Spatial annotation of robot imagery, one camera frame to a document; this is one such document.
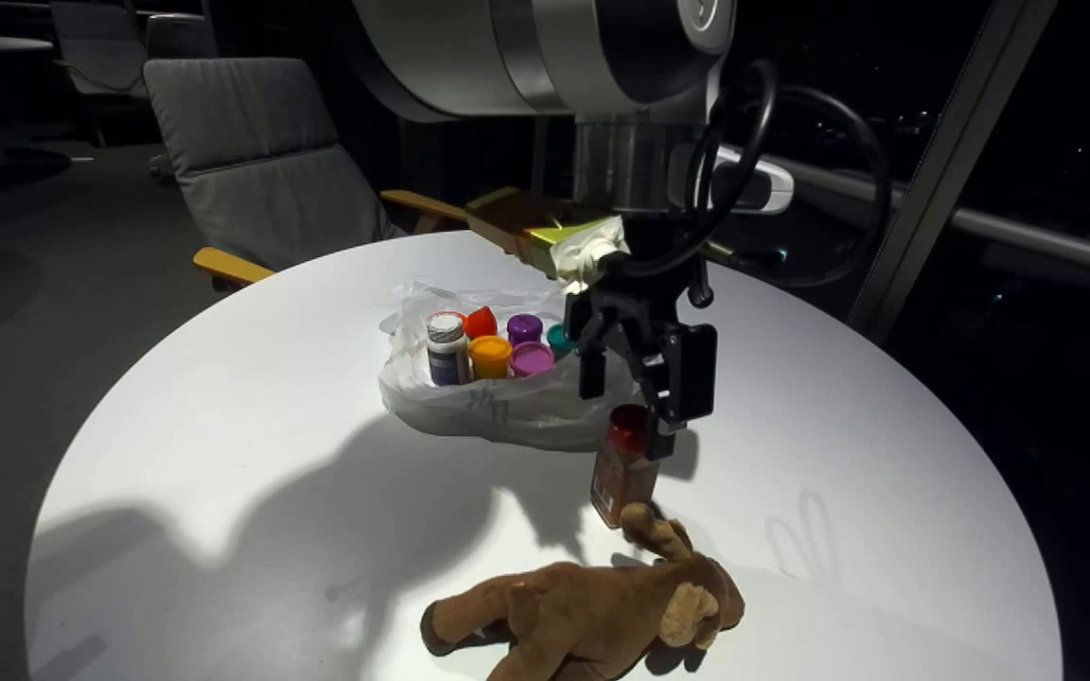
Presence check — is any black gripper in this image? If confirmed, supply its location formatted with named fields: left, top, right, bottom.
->
left=560, top=209, right=723, bottom=428

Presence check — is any red lid spice jar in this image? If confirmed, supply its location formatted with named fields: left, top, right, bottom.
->
left=585, top=400, right=669, bottom=530

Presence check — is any brown plush moose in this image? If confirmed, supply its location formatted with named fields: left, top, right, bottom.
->
left=418, top=501, right=751, bottom=681

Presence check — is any white crumpled plastic bag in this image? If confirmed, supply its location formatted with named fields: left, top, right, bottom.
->
left=376, top=279, right=631, bottom=452

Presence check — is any pink lid dough tub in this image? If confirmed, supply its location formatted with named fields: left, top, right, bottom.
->
left=506, top=340, right=560, bottom=382

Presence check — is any purple dough tub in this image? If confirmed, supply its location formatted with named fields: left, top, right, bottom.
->
left=501, top=311, right=548, bottom=351

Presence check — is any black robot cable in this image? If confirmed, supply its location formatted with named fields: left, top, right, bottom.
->
left=684, top=51, right=896, bottom=296

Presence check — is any grey window post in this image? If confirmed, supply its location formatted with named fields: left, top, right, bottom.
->
left=845, top=0, right=1064, bottom=340

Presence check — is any grey office chair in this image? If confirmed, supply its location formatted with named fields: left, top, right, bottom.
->
left=45, top=0, right=156, bottom=102
left=139, top=51, right=478, bottom=288

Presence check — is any yellow-orange lid dough tub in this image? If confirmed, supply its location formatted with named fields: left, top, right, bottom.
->
left=463, top=329, right=516, bottom=382

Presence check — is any grey window rail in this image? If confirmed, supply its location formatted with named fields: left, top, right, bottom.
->
left=708, top=142, right=1090, bottom=288

